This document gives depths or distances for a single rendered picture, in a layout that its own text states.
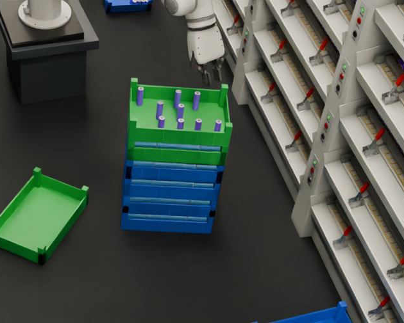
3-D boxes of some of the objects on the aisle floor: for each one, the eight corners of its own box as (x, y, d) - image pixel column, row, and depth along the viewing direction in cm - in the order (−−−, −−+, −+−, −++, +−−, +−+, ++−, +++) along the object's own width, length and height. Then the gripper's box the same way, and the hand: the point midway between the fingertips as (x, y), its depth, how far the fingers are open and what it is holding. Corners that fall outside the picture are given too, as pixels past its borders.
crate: (120, 229, 262) (122, 213, 256) (122, 186, 276) (123, 169, 271) (210, 234, 266) (213, 218, 260) (207, 190, 280) (210, 174, 275)
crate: (43, 266, 247) (43, 249, 242) (-14, 242, 251) (-15, 225, 246) (88, 204, 268) (89, 187, 263) (36, 182, 272) (35, 166, 267)
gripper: (185, 32, 220) (198, 93, 227) (231, 15, 228) (242, 75, 235) (170, 29, 226) (183, 90, 233) (216, 13, 234) (227, 72, 241)
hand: (211, 76), depth 233 cm, fingers open, 3 cm apart
